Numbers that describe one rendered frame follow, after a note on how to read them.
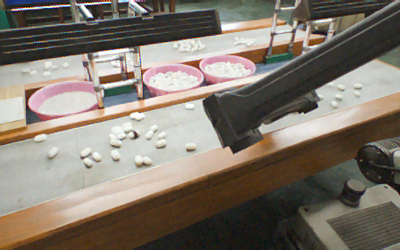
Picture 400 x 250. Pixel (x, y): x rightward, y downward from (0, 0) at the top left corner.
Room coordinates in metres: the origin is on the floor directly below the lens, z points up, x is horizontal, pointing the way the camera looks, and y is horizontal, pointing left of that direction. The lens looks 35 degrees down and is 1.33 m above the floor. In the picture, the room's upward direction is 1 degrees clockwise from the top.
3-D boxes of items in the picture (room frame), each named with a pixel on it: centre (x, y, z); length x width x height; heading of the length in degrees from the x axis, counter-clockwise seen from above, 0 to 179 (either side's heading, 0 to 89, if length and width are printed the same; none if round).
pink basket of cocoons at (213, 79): (1.31, -0.14, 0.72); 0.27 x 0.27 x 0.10
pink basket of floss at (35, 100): (0.98, 0.50, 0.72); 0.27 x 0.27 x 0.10
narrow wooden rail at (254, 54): (1.40, 0.04, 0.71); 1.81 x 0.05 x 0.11; 118
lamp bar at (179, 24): (0.81, 0.22, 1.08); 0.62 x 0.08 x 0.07; 118
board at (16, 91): (0.88, 0.70, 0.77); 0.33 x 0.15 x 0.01; 28
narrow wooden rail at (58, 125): (1.12, -0.11, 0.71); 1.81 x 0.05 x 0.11; 118
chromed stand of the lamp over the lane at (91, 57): (0.88, 0.25, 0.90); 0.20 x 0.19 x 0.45; 118
